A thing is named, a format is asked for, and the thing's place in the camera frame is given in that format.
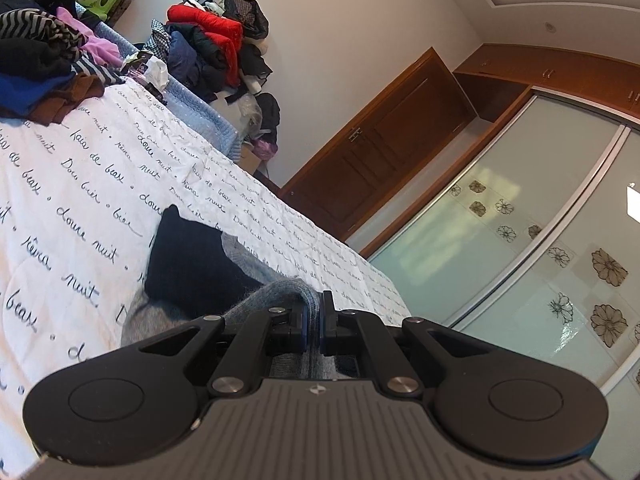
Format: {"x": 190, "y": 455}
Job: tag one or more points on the brown wooden door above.
{"x": 390, "y": 150}

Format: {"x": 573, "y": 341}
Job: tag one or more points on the wardrobe with floral glass doors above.
{"x": 500, "y": 240}

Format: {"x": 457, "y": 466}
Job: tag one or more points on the clothes heap with red jacket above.
{"x": 210, "y": 40}

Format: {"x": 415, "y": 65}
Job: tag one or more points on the white blanket with script print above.
{"x": 65, "y": 220}

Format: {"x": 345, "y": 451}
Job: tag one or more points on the pile of striped dark clothes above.
{"x": 35, "y": 60}

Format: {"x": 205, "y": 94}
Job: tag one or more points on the grey sweater with navy sleeves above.
{"x": 190, "y": 260}

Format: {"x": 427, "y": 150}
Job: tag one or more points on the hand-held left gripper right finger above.
{"x": 324, "y": 325}

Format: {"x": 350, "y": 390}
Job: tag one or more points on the white crumpled cloth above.
{"x": 157, "y": 70}

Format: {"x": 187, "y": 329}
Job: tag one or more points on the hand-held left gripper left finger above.
{"x": 301, "y": 321}

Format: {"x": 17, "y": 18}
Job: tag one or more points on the light blue knit blanket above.
{"x": 200, "y": 110}

